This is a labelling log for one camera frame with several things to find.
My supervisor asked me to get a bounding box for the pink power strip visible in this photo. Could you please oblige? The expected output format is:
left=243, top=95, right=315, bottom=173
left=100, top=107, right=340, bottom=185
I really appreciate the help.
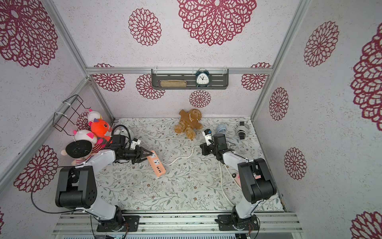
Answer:
left=147, top=150, right=166, bottom=177

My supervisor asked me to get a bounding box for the brown teddy bear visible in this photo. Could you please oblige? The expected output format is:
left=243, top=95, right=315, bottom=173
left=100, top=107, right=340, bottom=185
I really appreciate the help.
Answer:
left=174, top=109, right=203, bottom=140

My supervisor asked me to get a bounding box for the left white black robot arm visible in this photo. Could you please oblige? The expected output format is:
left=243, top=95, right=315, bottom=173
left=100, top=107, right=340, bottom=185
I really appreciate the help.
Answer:
left=55, top=135, right=153, bottom=228

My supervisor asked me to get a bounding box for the pink striped pig plush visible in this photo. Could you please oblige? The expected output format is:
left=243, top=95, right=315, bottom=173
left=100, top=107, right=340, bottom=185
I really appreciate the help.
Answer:
left=71, top=109, right=108, bottom=171

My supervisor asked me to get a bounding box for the teal alarm clock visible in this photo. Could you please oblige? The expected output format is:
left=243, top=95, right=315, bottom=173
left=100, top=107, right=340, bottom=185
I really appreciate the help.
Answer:
left=196, top=70, right=210, bottom=87

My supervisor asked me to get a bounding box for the pink red dotted plush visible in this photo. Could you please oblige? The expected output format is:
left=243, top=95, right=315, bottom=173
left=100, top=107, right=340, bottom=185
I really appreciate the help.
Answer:
left=232, top=173, right=241, bottom=188

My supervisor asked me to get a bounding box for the orange fox plush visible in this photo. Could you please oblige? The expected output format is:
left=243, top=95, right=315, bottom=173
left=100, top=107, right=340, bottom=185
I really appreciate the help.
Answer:
left=89, top=119, right=112, bottom=144

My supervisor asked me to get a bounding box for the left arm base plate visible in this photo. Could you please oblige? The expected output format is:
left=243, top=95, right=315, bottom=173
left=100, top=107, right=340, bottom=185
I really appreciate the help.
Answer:
left=96, top=215, right=140, bottom=233

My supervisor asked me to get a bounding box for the white round alarm clock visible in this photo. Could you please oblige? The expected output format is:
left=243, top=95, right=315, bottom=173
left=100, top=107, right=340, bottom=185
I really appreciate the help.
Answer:
left=114, top=126, right=134, bottom=137

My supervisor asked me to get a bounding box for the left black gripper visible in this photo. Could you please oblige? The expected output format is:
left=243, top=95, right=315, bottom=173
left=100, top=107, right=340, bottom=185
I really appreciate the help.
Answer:
left=119, top=145, right=153, bottom=165

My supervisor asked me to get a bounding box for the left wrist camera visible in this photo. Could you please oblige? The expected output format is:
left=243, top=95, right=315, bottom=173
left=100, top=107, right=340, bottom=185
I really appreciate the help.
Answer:
left=130, top=138, right=141, bottom=150

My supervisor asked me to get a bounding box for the beige pouch on shelf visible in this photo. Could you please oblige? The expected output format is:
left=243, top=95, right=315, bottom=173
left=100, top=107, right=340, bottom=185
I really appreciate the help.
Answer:
left=160, top=80, right=187, bottom=88

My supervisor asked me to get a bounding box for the black wire basket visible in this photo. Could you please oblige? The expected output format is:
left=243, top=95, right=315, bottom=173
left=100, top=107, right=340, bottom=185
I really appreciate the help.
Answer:
left=52, top=95, right=90, bottom=136

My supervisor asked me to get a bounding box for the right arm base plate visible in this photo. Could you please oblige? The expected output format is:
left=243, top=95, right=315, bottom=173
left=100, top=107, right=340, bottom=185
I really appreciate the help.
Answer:
left=215, top=214, right=260, bottom=231

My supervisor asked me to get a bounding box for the grey wall shelf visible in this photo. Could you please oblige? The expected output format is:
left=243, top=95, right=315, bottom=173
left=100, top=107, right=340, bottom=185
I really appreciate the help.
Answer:
left=151, top=68, right=229, bottom=90

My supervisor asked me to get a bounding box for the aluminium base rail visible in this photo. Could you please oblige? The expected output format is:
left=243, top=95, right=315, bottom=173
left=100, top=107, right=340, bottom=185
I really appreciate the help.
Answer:
left=52, top=211, right=303, bottom=236

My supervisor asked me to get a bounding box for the black power strip white cord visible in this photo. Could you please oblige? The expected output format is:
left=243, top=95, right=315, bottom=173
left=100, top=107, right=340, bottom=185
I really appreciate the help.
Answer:
left=235, top=120, right=250, bottom=140

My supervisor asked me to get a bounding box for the black-haired doll plush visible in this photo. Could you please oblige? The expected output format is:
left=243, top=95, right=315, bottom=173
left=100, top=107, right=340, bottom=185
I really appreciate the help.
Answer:
left=61, top=140, right=93, bottom=166

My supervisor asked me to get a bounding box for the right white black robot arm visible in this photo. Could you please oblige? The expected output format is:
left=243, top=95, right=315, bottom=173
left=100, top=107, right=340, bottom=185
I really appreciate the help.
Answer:
left=200, top=129, right=277, bottom=227

